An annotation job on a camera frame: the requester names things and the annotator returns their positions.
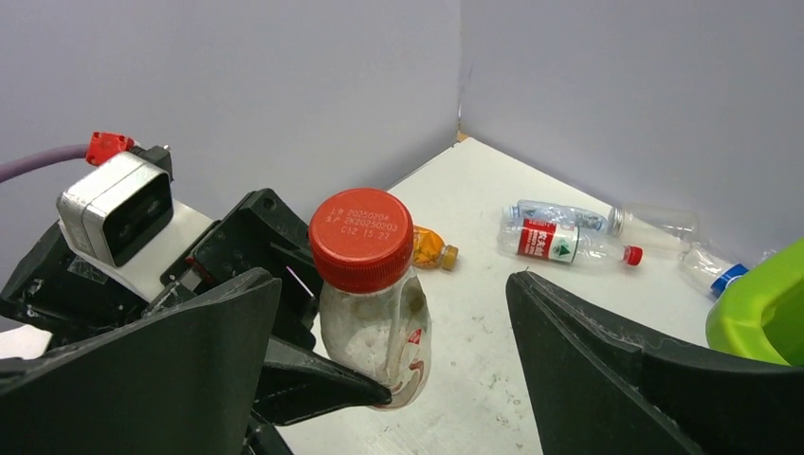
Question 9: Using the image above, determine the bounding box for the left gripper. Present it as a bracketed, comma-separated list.
[1, 189, 392, 426]

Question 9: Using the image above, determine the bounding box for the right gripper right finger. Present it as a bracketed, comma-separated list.
[505, 272, 803, 454]

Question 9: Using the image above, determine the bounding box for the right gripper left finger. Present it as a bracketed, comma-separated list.
[1, 268, 282, 454]

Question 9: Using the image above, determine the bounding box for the clear bottle red cap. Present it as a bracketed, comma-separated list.
[308, 188, 431, 411]

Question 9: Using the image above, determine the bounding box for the green plastic bin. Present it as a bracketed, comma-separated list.
[705, 239, 803, 367]

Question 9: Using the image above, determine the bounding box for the orange bottle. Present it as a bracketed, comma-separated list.
[412, 226, 459, 271]

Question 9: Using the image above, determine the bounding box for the blue tint bottle white cap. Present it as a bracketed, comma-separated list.
[502, 199, 609, 233]

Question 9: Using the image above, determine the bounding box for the clear bottle silver cap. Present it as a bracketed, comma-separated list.
[606, 203, 699, 253]

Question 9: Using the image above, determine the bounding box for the Pepsi bottle behind bin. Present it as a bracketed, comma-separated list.
[678, 243, 749, 300]

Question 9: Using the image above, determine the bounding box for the red label bottle left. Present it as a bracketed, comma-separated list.
[497, 218, 644, 272]

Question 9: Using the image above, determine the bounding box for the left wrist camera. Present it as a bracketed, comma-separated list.
[56, 152, 174, 267]

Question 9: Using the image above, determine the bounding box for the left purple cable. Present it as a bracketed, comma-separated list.
[0, 131, 137, 185]

